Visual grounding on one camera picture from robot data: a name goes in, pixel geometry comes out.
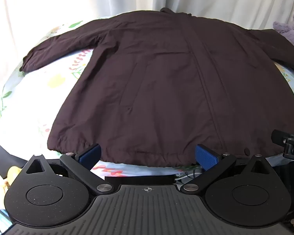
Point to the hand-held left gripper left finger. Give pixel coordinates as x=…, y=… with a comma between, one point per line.
x=91, y=154

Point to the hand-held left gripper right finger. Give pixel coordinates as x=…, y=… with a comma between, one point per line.
x=206, y=157

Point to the purple plush toy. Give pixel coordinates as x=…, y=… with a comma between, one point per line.
x=290, y=30

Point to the yellow object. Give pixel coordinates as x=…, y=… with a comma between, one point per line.
x=14, y=171

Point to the floral bed sheet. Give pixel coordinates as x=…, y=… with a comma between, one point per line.
x=34, y=107

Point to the dark brown jacket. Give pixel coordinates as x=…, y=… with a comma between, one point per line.
x=166, y=83

